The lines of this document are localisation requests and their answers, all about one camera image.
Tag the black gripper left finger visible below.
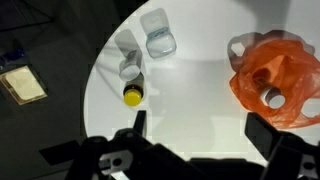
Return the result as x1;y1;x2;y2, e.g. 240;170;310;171
132;109;148;136

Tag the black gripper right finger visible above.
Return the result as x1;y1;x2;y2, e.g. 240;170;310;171
244;112;285;162

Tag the orange plastic bag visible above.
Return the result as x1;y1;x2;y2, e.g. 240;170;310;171
227;29;320;130

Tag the yellow-capped dark supplement bottle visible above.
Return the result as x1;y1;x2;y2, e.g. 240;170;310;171
122;73;146;108

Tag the small white-capped bottle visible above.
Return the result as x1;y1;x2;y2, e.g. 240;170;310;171
259;85;287;110

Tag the blue bottle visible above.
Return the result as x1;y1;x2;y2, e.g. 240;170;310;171
139;7;178;60

